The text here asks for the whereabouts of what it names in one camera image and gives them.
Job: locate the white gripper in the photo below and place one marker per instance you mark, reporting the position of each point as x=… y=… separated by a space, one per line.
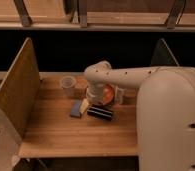
x=94 y=94

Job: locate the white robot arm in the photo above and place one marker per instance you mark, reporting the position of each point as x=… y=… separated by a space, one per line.
x=165 y=111

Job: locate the translucent ceramic cup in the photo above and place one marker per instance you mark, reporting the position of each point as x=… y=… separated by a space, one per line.
x=68 y=84

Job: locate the small cup right of bowl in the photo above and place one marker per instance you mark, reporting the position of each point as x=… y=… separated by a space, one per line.
x=119 y=95

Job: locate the black striped box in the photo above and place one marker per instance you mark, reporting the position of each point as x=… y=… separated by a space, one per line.
x=99 y=112

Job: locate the left wooden side panel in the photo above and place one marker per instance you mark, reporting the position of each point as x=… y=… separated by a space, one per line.
x=18 y=91

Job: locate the right dark side panel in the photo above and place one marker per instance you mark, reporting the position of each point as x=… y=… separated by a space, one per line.
x=162 y=55

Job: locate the wooden upper shelf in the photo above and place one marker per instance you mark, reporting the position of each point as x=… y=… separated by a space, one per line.
x=99 y=15

